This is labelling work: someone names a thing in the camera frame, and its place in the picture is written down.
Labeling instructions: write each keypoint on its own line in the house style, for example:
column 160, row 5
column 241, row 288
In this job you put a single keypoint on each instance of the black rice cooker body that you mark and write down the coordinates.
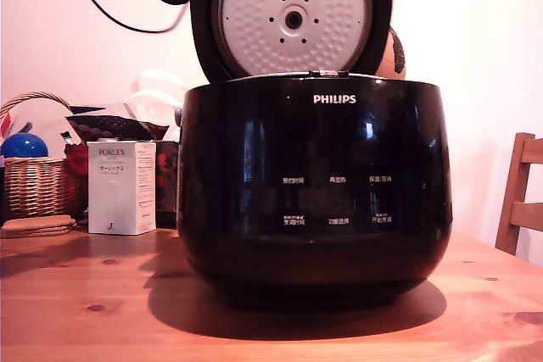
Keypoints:
column 314, row 167

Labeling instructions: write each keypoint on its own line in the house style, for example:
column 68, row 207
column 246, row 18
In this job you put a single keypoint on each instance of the floral tissue box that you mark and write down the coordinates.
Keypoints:
column 166, row 184

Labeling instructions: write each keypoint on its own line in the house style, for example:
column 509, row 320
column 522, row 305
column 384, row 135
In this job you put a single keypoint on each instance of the white tissue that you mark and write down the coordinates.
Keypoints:
column 159, row 99

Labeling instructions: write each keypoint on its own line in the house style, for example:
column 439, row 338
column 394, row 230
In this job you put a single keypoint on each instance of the white Porlex box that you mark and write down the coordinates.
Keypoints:
column 121, row 192

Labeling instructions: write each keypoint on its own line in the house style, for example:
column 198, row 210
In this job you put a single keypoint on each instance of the dark dotted pattern packet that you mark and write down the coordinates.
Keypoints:
column 119, row 126

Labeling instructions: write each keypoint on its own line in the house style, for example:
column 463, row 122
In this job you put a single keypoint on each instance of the cork globe with pins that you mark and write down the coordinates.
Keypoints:
column 392, row 52

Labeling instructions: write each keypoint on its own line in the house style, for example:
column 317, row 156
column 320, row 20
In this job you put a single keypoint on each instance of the white tube green print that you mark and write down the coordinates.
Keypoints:
column 70, row 138

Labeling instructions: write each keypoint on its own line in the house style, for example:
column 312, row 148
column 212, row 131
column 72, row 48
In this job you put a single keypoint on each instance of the wicker basket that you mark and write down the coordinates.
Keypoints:
column 38, row 188

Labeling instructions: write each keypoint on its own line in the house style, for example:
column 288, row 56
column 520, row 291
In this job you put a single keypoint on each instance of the cork coaster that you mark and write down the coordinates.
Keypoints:
column 40, row 221
column 38, row 232

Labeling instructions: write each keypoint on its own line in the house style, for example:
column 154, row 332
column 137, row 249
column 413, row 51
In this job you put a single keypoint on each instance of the blue ball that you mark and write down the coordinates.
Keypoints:
column 25, row 146

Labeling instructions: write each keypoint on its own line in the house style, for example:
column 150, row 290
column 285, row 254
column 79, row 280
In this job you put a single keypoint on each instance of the wooden chair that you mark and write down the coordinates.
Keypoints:
column 515, row 196

